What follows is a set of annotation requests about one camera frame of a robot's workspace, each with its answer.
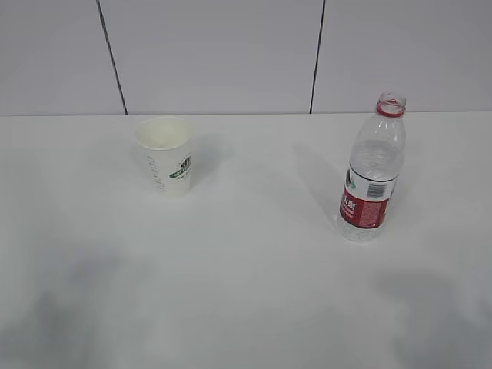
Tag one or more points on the white paper cup green logo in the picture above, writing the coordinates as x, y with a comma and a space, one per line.
166, 144

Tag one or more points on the clear water bottle red label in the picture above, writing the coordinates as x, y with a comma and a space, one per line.
375, 163

